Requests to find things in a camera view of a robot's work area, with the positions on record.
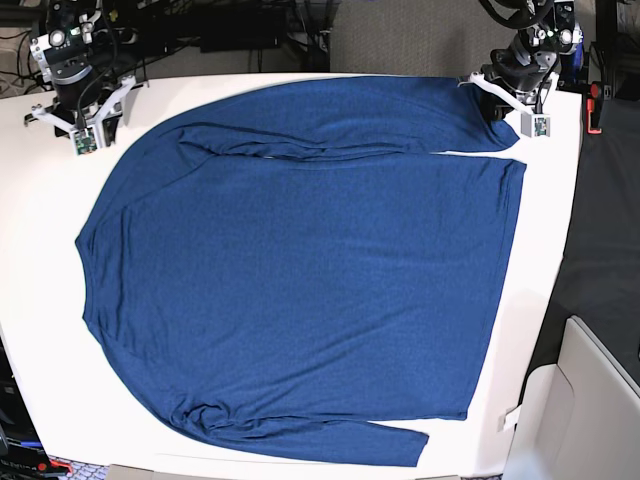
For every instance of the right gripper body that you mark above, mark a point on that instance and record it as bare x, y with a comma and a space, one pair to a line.
65, 102

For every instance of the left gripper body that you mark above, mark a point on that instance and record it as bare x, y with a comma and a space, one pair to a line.
524, 82

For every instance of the blue long-sleeve T-shirt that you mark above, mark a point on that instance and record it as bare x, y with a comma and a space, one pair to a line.
291, 271

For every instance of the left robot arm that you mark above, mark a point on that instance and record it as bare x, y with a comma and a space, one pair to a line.
539, 25

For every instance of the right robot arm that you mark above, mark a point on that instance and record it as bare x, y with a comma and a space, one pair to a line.
76, 50

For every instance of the red and black clamp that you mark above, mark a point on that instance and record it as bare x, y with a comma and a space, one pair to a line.
594, 94

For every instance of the white paper tag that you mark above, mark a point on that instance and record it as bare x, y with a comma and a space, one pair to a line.
509, 420

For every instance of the white plastic bin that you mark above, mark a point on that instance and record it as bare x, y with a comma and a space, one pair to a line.
579, 418

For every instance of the red black tool bottom-left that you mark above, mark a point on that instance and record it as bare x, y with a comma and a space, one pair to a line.
54, 467

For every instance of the blue handled tool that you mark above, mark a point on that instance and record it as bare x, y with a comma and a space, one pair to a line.
578, 60

